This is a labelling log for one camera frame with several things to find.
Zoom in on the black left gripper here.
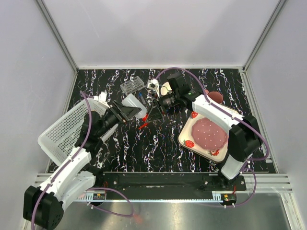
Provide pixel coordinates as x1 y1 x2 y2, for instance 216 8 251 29
96 100 142 138

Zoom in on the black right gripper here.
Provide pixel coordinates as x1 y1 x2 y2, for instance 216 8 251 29
145 91 179 124

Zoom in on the white wash bottle red cap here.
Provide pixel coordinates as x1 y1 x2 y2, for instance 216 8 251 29
122 93 148 129

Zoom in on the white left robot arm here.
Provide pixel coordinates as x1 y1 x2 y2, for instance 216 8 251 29
23 99 139 230

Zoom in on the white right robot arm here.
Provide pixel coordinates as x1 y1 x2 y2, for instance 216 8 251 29
137 73 262 190

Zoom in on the blue capped test tube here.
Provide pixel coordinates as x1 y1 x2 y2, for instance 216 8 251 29
139 93 146 105

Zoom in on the green white ceramic bowl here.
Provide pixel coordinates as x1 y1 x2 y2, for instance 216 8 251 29
160 82 172 96

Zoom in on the clear test tube rack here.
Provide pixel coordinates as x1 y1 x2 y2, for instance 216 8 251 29
120 76 145 96

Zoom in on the pink polka dot dish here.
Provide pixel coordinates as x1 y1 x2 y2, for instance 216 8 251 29
191 117 228 151

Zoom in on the white strawberry pattern tray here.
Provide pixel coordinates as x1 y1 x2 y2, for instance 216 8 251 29
178 111 228 163

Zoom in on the white perforated plastic basket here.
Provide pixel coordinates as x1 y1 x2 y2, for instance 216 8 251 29
37 97 119 166

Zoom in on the left control box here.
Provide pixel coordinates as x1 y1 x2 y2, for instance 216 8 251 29
93 193 106 202

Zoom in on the control box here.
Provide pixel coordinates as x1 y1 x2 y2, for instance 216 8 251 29
221 194 237 206
93 193 106 202

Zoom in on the right control box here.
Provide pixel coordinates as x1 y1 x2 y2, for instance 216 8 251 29
221 194 237 206

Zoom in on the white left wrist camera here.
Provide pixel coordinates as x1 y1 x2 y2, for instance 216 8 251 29
93 92 110 109

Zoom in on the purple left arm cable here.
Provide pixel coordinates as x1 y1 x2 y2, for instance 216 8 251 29
30 90 134 230

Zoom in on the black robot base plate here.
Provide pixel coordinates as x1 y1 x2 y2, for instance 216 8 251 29
94 172 247 192

